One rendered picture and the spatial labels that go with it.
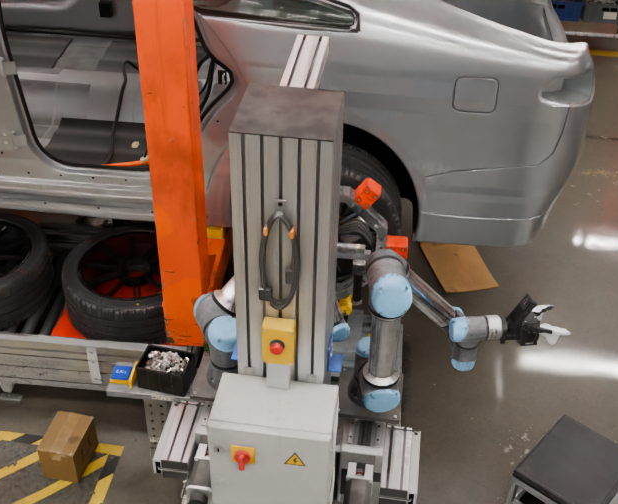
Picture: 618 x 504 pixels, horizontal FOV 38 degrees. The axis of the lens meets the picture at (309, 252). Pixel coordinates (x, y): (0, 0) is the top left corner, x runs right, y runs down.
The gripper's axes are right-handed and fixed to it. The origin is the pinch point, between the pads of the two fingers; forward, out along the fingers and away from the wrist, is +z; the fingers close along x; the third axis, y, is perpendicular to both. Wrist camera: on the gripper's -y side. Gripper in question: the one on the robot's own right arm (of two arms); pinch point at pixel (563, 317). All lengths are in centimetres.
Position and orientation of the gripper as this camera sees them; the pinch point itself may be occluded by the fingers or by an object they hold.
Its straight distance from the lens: 293.6
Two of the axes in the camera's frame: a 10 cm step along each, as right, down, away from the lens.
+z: 9.9, -0.5, 1.0
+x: 1.1, 5.0, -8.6
